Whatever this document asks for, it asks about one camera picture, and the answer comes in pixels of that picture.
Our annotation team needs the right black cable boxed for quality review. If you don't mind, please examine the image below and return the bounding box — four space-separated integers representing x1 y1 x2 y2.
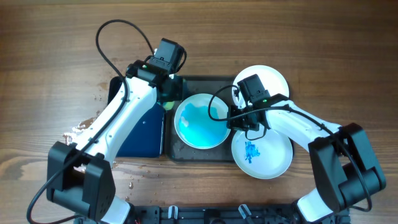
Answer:
207 84 373 212

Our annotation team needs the green yellow sponge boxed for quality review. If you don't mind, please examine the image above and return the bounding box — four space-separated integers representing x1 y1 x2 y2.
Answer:
162 101 175 111

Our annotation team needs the blue rectangular water tray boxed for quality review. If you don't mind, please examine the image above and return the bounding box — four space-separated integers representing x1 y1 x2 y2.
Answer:
105 77 164 161

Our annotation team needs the dark brown serving tray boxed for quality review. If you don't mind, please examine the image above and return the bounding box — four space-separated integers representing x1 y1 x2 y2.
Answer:
163 76 235 163

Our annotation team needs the white plate blue stain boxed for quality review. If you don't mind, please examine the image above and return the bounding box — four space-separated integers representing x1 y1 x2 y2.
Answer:
174 93 231 149

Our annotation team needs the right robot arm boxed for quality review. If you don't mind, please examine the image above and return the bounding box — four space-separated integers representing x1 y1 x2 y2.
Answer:
227 94 386 223

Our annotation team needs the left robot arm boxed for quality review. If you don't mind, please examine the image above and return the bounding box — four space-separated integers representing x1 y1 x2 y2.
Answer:
45 60 183 223

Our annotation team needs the black cable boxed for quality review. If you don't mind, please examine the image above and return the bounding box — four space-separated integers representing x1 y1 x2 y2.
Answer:
25 19 156 224
207 84 373 212

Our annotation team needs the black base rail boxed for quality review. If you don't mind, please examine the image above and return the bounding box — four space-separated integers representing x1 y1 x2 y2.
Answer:
74 203 351 224

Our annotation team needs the left black cable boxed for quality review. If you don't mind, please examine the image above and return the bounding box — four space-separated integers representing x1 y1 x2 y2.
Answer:
25 19 156 224

